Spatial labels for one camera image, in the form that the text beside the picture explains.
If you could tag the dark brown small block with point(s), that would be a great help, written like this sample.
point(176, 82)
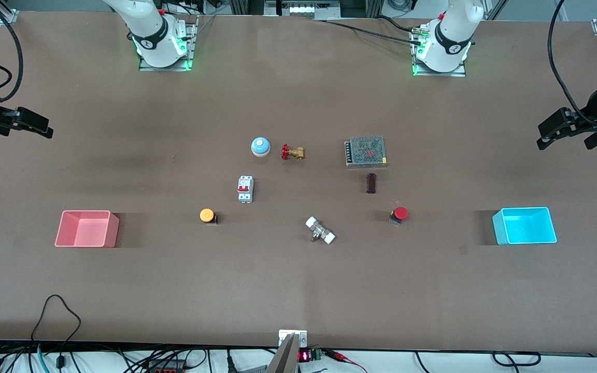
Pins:
point(371, 183)

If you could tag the red LED display module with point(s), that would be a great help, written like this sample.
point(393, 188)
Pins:
point(304, 356)

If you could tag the pink plastic box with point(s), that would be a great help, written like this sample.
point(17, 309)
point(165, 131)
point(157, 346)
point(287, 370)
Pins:
point(85, 229)

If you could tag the blue white dome bell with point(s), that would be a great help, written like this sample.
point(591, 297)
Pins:
point(260, 146)

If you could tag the metal valve white caps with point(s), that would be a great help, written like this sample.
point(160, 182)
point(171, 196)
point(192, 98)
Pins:
point(320, 230)

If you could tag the white metal bracket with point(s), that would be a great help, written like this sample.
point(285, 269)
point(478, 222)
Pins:
point(285, 334)

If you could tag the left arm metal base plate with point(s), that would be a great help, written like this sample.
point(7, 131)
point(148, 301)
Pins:
point(462, 71)

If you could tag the metal mesh power supply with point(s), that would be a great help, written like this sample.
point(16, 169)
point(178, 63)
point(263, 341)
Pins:
point(366, 151)

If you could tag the yellow push button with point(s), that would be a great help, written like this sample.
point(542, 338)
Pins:
point(207, 215)

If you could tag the grey metal pole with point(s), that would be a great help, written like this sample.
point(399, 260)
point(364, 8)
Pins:
point(284, 360)

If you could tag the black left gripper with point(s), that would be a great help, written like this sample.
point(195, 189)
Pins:
point(594, 121)

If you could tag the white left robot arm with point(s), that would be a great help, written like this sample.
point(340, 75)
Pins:
point(449, 41)

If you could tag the grey power strip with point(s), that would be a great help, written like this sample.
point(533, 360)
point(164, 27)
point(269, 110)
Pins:
point(171, 367)

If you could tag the red push button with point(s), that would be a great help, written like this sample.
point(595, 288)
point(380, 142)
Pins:
point(400, 212)

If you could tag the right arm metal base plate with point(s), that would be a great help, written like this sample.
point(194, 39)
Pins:
point(193, 41)

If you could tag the white red circuit breaker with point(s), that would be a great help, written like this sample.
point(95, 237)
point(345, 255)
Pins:
point(245, 189)

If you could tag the cyan plastic box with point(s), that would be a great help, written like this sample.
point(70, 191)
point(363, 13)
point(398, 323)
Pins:
point(525, 227)

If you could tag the metal rack frame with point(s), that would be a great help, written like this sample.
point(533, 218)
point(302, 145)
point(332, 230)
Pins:
point(303, 9)

